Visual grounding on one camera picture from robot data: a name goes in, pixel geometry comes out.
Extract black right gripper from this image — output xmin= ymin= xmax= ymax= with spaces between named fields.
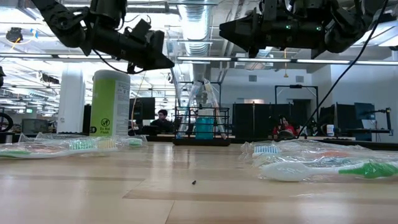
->
xmin=219 ymin=12 xmax=296 ymax=59

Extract grey purple toothbrush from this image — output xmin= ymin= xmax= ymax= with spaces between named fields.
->
xmin=264 ymin=141 xmax=330 ymax=153

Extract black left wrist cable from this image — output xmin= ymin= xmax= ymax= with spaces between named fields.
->
xmin=92 ymin=48 xmax=147 ymax=75

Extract dark desk monitor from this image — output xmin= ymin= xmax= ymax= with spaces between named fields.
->
xmin=353 ymin=101 xmax=377 ymax=130

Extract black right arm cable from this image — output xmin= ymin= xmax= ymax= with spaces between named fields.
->
xmin=297 ymin=0 xmax=390 ymax=139

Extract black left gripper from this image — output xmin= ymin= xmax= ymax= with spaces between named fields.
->
xmin=127 ymin=30 xmax=175 ymax=75

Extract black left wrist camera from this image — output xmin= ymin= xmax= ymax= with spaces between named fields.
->
xmin=124 ymin=18 xmax=154 ymax=41

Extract black wire caddy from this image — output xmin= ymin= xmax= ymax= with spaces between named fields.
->
xmin=172 ymin=106 xmax=231 ymax=147

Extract black ceiling camera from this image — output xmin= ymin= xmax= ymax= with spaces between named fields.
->
xmin=5 ymin=27 xmax=24 ymax=44

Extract black background monitor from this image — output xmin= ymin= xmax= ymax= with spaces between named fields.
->
xmin=129 ymin=96 xmax=156 ymax=121

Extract packaged toothbrushes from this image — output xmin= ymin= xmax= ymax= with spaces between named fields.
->
xmin=202 ymin=78 xmax=228 ymax=141
xmin=0 ymin=138 xmax=121 ymax=156

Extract white green wipes canister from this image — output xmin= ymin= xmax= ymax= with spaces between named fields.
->
xmin=89 ymin=69 xmax=131 ymax=138

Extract small teal bottle white cap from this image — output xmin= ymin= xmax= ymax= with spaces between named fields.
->
xmin=194 ymin=108 xmax=206 ymax=140

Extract white square column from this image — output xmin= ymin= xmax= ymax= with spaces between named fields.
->
xmin=57 ymin=65 xmax=87 ymax=134

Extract black aluminium table frame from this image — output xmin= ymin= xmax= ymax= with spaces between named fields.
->
xmin=0 ymin=132 xmax=398 ymax=152

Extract black stand frame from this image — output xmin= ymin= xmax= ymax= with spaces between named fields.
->
xmin=274 ymin=83 xmax=320 ymax=138

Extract long ceiling light strip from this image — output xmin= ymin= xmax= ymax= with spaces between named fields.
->
xmin=0 ymin=53 xmax=398 ymax=65

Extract blue bottle white cap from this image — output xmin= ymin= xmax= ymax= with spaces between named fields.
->
xmin=200 ymin=108 xmax=216 ymax=140

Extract black partition curtain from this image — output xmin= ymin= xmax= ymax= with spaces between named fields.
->
xmin=232 ymin=102 xmax=312 ymax=138

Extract silver ventilation duct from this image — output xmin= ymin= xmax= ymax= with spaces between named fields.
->
xmin=177 ymin=0 xmax=216 ymax=82

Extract person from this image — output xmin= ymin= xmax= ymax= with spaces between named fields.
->
xmin=271 ymin=114 xmax=301 ymax=140
xmin=150 ymin=108 xmax=175 ymax=135

